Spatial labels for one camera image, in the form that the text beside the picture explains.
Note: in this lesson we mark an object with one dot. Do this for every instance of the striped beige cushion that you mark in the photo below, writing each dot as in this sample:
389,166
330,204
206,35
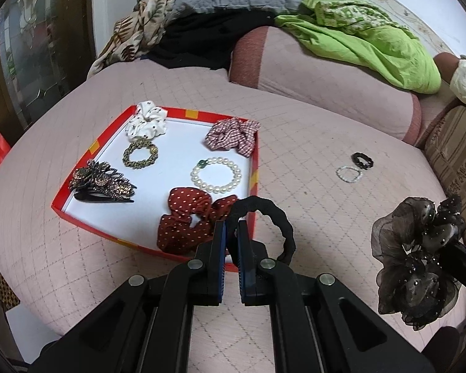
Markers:
458,151

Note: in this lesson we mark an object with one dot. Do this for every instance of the red cardboard box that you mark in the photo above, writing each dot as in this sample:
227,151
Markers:
167,151

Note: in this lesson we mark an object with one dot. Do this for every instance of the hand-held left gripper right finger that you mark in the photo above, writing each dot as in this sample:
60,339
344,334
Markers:
242,264

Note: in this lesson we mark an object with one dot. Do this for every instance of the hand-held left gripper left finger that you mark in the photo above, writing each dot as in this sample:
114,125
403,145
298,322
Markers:
220,264

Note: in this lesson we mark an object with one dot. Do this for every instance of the black hair clip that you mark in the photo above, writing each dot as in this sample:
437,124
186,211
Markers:
101,198

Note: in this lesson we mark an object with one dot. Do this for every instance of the white cherry print scrunchie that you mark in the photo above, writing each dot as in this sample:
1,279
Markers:
147,122

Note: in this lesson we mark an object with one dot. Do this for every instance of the green cloth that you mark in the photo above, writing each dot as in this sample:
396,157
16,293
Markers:
353,54

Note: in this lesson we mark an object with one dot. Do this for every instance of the pink bolster pillow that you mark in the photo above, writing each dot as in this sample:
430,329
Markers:
314,85

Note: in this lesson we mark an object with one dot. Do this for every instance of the gold rhinestone hair clip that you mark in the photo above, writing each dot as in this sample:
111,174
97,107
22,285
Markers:
87,175

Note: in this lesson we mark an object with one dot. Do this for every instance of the leopard print scrunchie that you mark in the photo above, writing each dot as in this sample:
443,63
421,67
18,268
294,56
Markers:
126,155

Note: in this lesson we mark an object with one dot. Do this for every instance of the black cloth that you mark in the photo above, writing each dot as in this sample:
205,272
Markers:
202,42

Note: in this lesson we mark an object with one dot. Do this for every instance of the red plaid scrunchie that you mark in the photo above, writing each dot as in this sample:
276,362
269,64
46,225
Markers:
233,134

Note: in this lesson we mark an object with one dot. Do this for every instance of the wooden glass door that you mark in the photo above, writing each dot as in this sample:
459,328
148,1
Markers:
35,54

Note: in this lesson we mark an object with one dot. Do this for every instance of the leopard print cloth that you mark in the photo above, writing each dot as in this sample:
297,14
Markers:
6,289

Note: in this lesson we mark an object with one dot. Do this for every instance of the dark organza scrunchie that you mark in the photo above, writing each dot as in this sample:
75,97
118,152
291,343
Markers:
407,279

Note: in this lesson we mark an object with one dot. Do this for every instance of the red polka dot scrunchie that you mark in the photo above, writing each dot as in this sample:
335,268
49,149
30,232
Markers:
182,206

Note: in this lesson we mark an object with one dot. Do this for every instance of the leaf print cloth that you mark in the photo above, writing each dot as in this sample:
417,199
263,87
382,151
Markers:
139,27

